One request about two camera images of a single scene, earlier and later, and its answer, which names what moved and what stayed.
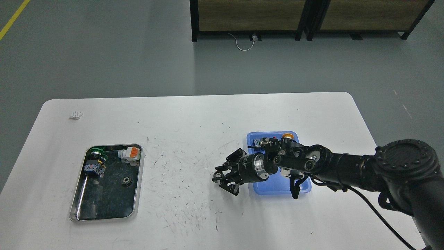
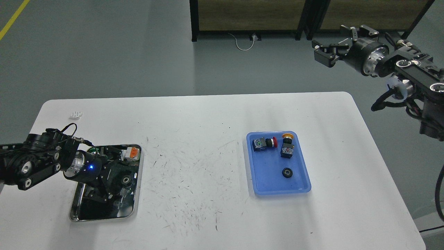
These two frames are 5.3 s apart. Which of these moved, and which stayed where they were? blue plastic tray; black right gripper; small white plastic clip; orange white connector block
Moved: black right gripper
Stayed: blue plastic tray; orange white connector block; small white plastic clip
